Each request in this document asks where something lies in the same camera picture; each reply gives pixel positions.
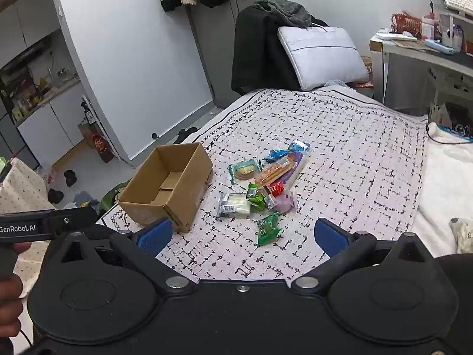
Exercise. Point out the white desk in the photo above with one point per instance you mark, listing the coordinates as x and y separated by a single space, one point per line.
406 50

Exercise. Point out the red white box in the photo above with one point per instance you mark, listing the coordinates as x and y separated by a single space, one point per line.
428 26

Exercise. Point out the black shoe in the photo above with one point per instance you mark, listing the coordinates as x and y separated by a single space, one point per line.
55 195
70 177

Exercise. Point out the black desk mat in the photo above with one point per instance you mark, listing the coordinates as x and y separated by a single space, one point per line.
462 58

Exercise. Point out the cardboard sheet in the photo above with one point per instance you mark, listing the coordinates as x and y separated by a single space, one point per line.
410 43

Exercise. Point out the red snack packet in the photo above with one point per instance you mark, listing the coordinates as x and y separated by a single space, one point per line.
276 188

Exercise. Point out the white wall cabinet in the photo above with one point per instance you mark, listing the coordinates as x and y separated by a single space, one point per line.
29 22

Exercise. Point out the white sandwich packet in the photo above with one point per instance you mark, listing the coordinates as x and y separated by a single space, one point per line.
234 205

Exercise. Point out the green plastic item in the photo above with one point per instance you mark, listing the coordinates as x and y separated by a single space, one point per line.
2 163

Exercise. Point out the teal cracker packet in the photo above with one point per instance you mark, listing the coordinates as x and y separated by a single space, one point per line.
244 170

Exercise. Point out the grey white plush toy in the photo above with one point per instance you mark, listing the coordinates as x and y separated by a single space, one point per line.
462 233

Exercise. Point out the white keyboard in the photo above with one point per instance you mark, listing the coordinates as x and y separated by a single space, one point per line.
458 0

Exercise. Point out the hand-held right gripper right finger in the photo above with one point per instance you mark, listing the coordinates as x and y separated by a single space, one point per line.
330 236

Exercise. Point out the white kitchen base cabinet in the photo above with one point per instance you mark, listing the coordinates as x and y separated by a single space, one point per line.
51 125

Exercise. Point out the cardboard box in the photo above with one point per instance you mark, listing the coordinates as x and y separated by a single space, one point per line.
184 199

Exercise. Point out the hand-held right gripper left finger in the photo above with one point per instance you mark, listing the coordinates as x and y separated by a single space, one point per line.
155 235

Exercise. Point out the black slipper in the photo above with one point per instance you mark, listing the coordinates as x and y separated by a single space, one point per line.
192 130
181 135

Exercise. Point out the red patterned cushion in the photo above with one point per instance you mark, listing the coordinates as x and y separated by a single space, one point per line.
366 66

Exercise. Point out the grey hoodie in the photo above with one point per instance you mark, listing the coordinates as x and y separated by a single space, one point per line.
284 7

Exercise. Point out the white monitor riser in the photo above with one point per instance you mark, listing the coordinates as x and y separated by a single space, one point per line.
443 18

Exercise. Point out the light blue device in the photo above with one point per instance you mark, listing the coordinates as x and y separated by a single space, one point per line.
438 46

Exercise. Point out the bright green snack packet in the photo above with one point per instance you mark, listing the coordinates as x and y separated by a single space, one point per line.
254 194

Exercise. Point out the dark bag with eyes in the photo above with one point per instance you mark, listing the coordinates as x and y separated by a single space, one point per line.
462 125

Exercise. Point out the blue jeans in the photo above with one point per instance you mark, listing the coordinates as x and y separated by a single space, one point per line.
83 196

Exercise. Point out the clear nut snack packet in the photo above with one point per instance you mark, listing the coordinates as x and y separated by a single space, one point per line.
266 199

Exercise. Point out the dark grey cabinet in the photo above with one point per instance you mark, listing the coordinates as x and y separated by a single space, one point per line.
14 144

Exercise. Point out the row of kitchen bottles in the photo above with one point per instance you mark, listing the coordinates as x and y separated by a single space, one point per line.
29 100

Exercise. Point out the printed blanket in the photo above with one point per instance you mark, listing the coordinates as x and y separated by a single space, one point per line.
351 155

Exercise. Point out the brown paper bag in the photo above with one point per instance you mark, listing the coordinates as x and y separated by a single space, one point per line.
85 133

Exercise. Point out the dark green snack packet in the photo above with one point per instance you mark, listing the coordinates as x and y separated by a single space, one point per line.
268 229

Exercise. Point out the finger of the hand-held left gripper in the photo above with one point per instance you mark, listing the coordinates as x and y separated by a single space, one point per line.
74 218

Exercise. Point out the range hood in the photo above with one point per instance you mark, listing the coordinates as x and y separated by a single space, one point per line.
26 53

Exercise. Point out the white laptop bag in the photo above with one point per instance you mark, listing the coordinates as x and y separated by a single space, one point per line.
321 55

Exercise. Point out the white remote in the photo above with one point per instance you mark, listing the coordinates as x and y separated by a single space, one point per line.
395 37

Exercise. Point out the dotted cloth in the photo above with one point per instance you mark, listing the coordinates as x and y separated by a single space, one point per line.
22 192

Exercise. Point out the blue purple snack packet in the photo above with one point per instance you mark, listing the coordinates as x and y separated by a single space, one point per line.
299 146

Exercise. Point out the white tote bag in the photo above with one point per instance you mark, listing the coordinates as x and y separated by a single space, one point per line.
439 114

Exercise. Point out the person's left hand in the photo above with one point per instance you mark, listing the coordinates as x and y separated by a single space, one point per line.
9 303

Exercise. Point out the green cartoon rug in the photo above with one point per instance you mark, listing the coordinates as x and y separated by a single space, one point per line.
114 196

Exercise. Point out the red basket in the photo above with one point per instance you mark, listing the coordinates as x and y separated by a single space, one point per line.
406 24

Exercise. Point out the grey door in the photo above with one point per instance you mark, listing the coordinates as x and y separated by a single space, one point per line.
214 44

